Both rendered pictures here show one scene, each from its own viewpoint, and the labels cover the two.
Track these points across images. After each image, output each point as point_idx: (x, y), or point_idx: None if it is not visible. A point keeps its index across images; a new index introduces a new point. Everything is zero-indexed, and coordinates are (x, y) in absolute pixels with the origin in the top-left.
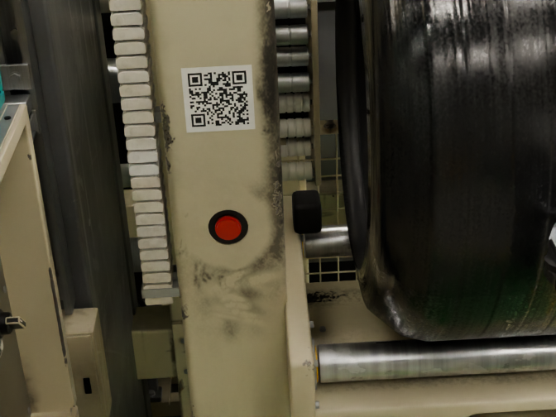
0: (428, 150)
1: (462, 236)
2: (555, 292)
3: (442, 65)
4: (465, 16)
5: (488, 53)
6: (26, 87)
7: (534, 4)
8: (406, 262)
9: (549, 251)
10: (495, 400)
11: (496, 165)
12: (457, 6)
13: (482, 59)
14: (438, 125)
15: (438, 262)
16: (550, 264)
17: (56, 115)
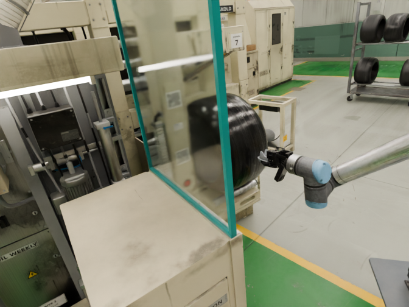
0: (236, 151)
1: (244, 165)
2: (256, 171)
3: (234, 135)
4: (234, 125)
5: (240, 131)
6: (126, 169)
7: (243, 120)
8: (234, 174)
9: (262, 162)
10: (243, 198)
11: (247, 150)
12: (232, 124)
13: (240, 132)
14: (237, 146)
15: (240, 172)
16: (266, 163)
17: (129, 174)
